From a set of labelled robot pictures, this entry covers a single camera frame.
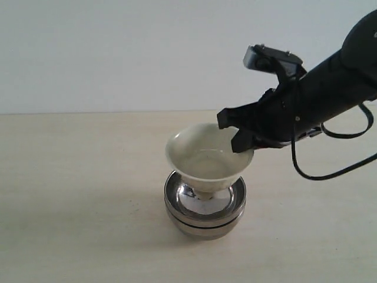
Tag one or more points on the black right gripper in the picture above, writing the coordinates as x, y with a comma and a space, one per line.
290, 113

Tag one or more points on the cream ceramic bowl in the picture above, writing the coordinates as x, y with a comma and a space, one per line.
202, 155

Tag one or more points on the ribbed stainless steel bowl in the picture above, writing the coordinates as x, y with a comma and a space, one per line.
201, 209

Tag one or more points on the smooth stainless steel bowl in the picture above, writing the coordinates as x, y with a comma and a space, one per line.
204, 234

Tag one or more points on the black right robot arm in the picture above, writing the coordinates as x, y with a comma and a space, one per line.
348, 77

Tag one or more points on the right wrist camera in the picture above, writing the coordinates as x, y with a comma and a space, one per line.
284, 64

